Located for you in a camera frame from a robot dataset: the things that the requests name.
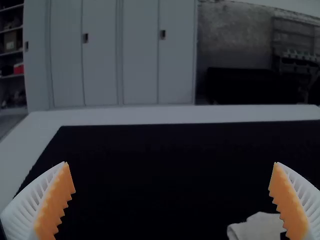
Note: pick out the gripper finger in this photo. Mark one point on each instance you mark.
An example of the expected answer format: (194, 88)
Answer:
(295, 205)
(32, 210)

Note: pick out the pale towel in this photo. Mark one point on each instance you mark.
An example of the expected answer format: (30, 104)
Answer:
(250, 225)

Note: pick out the black mat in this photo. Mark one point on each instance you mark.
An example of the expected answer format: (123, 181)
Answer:
(162, 175)

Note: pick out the open shelf cupboard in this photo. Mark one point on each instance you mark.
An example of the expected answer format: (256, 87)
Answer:
(35, 75)

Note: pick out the red box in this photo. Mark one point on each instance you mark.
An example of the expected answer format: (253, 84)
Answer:
(19, 68)

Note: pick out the cardboard box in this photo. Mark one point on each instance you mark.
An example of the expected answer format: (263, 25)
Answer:
(10, 41)

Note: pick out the grey cupboard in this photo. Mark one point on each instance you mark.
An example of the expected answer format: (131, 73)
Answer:
(140, 62)

